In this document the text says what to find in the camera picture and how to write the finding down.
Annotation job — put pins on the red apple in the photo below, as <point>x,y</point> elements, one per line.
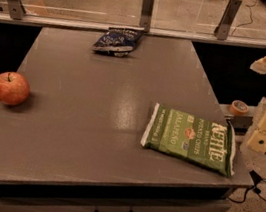
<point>14,88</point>

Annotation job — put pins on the green jalapeno chip bag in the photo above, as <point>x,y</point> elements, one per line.
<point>194,139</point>

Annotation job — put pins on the blue chip bag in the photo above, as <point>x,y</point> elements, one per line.
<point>118,42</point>

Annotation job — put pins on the roll of tape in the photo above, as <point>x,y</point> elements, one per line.
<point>239,108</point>

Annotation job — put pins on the right metal bracket post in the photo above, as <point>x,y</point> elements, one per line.
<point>222,30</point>

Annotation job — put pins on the middle metal bracket post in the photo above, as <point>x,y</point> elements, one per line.
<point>146,14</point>

